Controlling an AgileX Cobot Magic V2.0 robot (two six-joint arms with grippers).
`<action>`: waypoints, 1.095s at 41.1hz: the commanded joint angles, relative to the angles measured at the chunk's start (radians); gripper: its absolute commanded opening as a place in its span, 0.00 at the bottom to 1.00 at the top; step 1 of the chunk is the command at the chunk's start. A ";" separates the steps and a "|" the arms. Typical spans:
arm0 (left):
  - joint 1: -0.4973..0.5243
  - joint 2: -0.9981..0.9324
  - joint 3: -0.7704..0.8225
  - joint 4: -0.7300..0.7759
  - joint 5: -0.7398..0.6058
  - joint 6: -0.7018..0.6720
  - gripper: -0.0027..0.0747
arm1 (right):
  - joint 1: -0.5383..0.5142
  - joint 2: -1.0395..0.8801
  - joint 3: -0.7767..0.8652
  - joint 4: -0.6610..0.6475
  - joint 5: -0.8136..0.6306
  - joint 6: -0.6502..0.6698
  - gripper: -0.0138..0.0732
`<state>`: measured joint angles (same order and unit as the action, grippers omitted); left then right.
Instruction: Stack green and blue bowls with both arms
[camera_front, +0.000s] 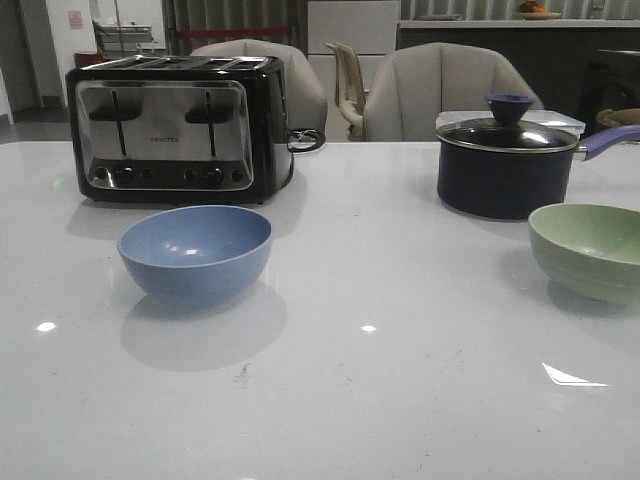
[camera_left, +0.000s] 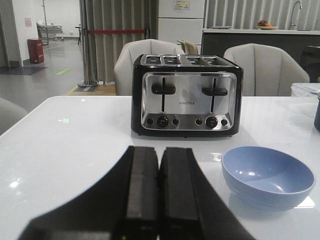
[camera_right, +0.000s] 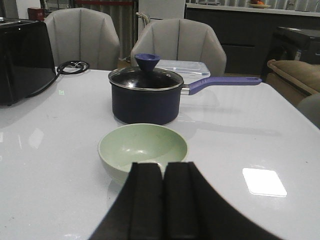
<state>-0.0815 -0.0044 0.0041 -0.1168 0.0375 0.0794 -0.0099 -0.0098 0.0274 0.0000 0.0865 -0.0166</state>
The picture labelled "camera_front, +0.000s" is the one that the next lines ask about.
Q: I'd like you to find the blue plastic bowl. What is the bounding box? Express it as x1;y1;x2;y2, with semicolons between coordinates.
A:
117;205;273;307

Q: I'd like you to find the green plastic bowl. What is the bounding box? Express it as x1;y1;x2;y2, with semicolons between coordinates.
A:
528;203;639;305

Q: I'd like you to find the left beige upholstered chair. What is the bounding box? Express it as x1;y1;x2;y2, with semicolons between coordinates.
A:
191;39;328;134

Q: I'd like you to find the beige upholstered chair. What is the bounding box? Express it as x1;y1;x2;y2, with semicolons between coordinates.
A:
191;39;328;134
363;42;544;142

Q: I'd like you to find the cream plastic chair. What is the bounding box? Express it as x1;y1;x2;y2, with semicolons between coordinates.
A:
325;42;368;141

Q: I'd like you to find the right beige upholstered chair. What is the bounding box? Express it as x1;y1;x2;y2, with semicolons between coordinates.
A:
363;42;544;142

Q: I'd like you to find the clear plastic food container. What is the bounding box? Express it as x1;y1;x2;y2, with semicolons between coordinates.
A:
435;110;586;138

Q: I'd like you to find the dark blue saucepan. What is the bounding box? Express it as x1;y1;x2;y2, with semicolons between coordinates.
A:
437;133;617;220

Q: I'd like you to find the black and chrome toaster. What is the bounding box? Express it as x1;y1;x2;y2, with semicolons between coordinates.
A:
66;55;294;205

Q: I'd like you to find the glass pot lid blue knob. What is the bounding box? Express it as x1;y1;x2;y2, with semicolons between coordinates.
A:
436;93;578;153

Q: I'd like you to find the white cabinet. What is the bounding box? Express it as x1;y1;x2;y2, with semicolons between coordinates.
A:
307;1;401;98

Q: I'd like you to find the metal trolley cart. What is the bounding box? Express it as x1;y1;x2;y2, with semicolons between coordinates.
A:
89;0;156;58

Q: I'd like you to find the dark counter with white top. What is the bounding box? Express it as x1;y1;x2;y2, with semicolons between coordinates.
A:
396;19;639;120

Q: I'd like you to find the fruit bowl on counter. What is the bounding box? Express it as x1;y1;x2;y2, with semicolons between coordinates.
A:
516;0;561;20

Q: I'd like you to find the black toaster power cable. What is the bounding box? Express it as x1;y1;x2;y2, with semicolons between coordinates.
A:
287;128;326;153

